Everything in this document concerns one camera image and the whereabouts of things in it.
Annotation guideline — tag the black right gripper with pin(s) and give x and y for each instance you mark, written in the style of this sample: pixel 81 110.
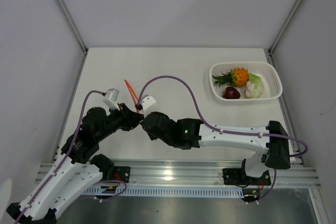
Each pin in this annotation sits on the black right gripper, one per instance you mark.
pixel 151 137

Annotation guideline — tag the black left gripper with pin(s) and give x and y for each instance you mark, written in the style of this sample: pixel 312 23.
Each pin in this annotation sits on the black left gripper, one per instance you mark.
pixel 130 118

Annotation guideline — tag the clear zip bag orange zipper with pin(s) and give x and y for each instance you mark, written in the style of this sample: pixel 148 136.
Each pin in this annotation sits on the clear zip bag orange zipper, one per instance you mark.
pixel 134 96

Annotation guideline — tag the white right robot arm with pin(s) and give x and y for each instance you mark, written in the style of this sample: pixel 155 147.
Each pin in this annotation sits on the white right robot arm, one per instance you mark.
pixel 269 143

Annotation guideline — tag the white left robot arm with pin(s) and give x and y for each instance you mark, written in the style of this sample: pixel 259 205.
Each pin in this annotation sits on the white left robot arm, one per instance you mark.
pixel 77 168

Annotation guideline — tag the dark red toy apple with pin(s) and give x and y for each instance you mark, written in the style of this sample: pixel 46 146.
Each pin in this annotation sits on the dark red toy apple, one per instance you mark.
pixel 231 93

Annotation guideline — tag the toy pineapple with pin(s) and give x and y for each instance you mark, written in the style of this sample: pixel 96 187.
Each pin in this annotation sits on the toy pineapple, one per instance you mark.
pixel 237 77

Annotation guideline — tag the green toy cabbage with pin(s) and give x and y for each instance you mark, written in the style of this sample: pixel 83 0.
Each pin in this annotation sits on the green toy cabbage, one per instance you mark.
pixel 259 86

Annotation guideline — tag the white plastic basket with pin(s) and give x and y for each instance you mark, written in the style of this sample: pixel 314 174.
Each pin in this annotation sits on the white plastic basket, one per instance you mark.
pixel 270 78

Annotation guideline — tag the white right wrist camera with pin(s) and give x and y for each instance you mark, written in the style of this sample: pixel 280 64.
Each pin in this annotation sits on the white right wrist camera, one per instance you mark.
pixel 149 105

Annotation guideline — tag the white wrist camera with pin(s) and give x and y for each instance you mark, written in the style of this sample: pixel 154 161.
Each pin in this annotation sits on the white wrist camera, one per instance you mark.
pixel 110 99
pixel 149 105

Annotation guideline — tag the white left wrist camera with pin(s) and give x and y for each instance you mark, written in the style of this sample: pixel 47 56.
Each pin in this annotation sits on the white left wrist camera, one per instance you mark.
pixel 110 99

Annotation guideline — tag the aluminium frame rail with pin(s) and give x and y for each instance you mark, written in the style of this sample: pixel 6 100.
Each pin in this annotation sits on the aluminium frame rail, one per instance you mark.
pixel 208 174

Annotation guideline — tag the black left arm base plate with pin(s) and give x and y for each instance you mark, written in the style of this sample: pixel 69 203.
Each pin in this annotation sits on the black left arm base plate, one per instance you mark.
pixel 122 173

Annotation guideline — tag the white slotted cable duct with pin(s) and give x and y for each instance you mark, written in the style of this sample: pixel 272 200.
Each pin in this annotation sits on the white slotted cable duct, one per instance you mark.
pixel 202 192

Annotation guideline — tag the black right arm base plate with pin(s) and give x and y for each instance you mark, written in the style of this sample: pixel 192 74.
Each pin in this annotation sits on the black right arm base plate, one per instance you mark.
pixel 236 177

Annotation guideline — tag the left back frame post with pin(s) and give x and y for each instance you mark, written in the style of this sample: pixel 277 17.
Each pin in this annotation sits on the left back frame post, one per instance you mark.
pixel 62 7

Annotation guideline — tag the frame post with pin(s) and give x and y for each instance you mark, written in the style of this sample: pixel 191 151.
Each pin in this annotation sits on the frame post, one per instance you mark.
pixel 62 7
pixel 294 11

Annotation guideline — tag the right back frame post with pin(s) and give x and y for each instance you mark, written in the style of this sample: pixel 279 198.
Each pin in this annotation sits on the right back frame post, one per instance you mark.
pixel 294 11

